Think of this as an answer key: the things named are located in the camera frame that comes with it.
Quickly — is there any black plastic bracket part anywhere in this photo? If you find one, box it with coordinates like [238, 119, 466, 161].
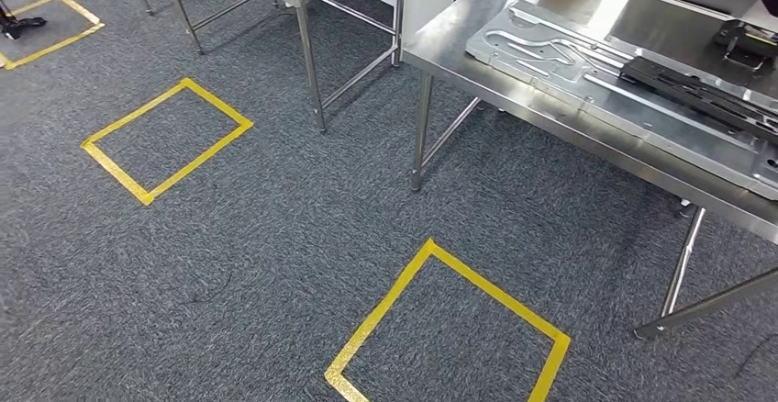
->
[618, 55, 778, 145]

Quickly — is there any stainless steel workbench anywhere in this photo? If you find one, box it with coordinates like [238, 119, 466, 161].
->
[401, 0, 778, 341]

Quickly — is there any yellow floor tape square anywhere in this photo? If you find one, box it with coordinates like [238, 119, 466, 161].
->
[80, 78, 255, 207]
[0, 0, 106, 73]
[323, 238, 572, 402]

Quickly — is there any grey metal fixture plate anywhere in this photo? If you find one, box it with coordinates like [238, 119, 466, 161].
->
[464, 0, 778, 201]

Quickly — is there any black handheld device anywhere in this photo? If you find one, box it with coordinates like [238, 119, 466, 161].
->
[712, 18, 778, 73]

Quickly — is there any black tripod foot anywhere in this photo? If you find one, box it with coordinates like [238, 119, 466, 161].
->
[0, 0, 49, 40]

